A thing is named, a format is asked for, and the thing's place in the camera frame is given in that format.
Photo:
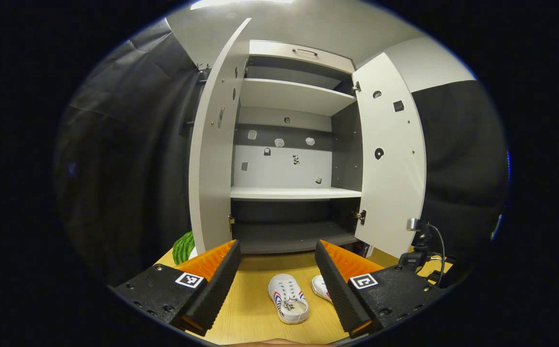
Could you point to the white canvas shoe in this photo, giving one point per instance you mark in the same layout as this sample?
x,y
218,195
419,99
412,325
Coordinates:
x,y
287,299
320,287

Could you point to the white cabinet drawer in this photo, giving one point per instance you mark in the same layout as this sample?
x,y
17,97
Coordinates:
x,y
279,50

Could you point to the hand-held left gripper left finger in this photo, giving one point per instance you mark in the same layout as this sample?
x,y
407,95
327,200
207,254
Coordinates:
x,y
217,294

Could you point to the small printed box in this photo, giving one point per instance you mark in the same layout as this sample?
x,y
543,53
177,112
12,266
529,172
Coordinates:
x,y
364,249

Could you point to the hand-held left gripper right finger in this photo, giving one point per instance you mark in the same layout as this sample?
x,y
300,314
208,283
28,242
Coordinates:
x,y
339,294

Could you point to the green striped watermelon toy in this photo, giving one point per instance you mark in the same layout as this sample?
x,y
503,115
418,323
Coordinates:
x,y
183,248

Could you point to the white shoe cabinet door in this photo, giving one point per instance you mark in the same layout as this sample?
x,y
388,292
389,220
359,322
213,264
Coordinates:
x,y
207,193
390,193

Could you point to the white shoe cabinet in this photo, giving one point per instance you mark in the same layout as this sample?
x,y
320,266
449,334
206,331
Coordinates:
x,y
284,168

